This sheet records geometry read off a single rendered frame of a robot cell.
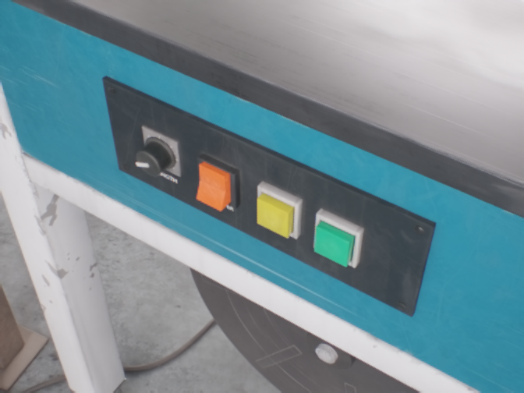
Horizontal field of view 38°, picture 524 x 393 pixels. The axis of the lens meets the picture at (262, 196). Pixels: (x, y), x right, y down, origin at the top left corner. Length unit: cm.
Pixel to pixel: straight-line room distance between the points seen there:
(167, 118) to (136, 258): 81
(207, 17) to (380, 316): 23
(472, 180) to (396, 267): 10
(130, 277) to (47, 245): 50
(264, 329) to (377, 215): 54
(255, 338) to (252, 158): 55
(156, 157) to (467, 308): 23
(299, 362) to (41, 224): 39
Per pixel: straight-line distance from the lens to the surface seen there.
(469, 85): 46
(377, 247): 48
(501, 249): 44
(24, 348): 124
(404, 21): 50
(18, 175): 74
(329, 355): 87
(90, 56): 55
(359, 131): 43
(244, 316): 99
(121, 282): 129
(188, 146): 53
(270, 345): 101
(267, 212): 50
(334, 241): 48
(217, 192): 52
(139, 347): 121
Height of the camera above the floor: 101
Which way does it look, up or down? 46 degrees down
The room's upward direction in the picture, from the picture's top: straight up
